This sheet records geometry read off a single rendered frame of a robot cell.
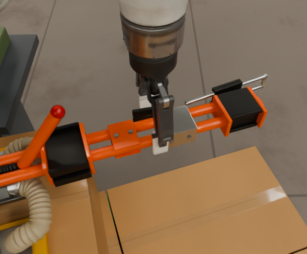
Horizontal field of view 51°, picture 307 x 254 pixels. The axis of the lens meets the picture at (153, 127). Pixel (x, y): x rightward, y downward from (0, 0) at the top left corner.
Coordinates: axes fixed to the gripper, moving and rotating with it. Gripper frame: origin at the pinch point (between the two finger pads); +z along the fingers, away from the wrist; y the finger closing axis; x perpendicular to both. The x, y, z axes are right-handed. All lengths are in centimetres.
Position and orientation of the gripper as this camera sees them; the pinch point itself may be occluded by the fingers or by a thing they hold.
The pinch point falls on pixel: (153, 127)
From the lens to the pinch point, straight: 64.5
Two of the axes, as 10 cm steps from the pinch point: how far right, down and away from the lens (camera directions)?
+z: 0.0, 6.2, 7.9
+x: 9.5, -2.4, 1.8
